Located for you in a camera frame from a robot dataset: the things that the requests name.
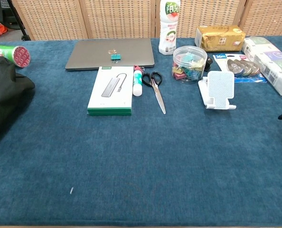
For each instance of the white phone stand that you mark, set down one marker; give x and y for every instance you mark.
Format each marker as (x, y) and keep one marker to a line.
(220, 89)

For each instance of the black tripod stand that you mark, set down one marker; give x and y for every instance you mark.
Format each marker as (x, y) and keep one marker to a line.
(20, 23)

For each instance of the white pocket tissue multipack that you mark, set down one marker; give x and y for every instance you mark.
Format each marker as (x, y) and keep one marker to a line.
(271, 64)

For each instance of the correction tape blister pack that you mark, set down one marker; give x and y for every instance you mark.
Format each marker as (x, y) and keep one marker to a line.
(243, 67)

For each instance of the small black object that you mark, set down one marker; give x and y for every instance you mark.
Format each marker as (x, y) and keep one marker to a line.
(208, 64)

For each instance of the gold tissue pack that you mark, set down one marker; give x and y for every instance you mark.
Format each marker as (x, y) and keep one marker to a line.
(220, 39)

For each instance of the clear jar of binder clips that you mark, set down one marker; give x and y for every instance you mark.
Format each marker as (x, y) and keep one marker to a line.
(189, 61)

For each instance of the white drink bottle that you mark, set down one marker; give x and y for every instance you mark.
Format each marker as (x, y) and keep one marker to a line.
(168, 35)

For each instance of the white green glue stick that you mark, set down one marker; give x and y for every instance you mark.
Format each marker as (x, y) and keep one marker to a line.
(137, 82)

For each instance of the blue table cloth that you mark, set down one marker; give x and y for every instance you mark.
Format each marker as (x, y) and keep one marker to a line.
(141, 166)

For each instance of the red binder clip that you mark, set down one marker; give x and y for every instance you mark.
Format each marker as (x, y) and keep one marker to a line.
(137, 67)

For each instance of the white green adapter box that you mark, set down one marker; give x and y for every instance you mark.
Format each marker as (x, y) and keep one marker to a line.
(110, 99)

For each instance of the teal binder clip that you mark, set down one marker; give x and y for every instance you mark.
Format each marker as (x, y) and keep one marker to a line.
(115, 57)

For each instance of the wicker folding screen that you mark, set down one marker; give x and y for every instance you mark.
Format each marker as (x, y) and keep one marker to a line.
(117, 19)

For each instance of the grey laptop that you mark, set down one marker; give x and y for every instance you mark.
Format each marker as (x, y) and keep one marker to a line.
(93, 53)

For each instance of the small white scrap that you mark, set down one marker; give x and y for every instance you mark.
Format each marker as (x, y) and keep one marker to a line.
(71, 190)

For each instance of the black fabric bag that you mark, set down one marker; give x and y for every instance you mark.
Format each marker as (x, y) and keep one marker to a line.
(3, 95)

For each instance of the green chips can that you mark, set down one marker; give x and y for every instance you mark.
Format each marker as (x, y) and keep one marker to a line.
(5, 53)

